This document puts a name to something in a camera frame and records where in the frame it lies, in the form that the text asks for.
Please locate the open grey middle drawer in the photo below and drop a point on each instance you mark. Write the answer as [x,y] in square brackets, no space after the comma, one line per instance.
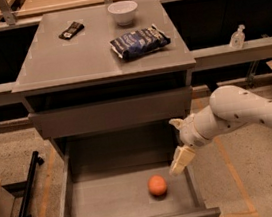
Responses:
[106,175]

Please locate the blue chip bag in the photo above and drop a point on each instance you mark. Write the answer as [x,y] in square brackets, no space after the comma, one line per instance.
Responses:
[139,42]

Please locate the orange fruit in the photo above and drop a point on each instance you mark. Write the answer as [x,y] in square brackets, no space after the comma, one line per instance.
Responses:
[157,185]

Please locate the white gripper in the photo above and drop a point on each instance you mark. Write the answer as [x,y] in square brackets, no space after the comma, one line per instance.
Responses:
[192,135]

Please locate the black snack bar wrapper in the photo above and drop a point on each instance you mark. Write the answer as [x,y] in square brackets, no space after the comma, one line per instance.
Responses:
[71,31]

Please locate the white bowl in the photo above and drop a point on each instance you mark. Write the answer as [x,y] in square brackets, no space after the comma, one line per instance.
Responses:
[123,12]

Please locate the clear sanitizer bottle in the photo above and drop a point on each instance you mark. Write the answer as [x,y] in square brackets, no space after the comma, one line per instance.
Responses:
[237,38]

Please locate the grey drawer cabinet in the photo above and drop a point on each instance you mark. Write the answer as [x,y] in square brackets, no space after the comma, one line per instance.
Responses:
[58,74]

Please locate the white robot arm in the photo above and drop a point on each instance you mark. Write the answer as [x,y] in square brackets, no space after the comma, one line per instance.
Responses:
[229,108]

